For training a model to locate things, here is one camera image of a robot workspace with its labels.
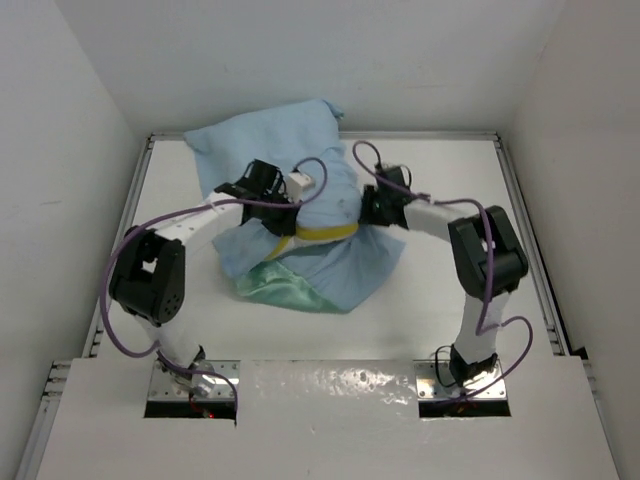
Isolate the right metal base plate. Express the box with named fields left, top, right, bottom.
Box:
left=414, top=360, right=508, bottom=402

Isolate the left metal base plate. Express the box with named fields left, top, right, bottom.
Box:
left=147, top=360, right=240, bottom=402

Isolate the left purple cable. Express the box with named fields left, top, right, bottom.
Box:
left=99, top=156, right=330, bottom=416

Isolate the purple cable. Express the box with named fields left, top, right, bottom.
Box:
left=352, top=141, right=534, bottom=404
left=99, top=156, right=330, bottom=416

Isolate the white front cover board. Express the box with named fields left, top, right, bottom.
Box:
left=39, top=358, right=617, bottom=479

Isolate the cream pillow with yellow edge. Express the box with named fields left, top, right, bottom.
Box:
left=265, top=223, right=359, bottom=261

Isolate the metal base plate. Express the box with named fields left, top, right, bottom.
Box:
left=414, top=360, right=508, bottom=402
left=147, top=360, right=240, bottom=402

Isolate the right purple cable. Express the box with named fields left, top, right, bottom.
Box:
left=352, top=141, right=534, bottom=404

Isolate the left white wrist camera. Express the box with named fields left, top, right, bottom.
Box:
left=285, top=170, right=315, bottom=202

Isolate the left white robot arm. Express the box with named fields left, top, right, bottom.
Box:
left=108, top=159, right=314, bottom=384

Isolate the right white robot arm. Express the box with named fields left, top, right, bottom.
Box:
left=360, top=163, right=529, bottom=387

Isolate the green and blue pillowcase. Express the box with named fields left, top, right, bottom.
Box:
left=184, top=99, right=405, bottom=313

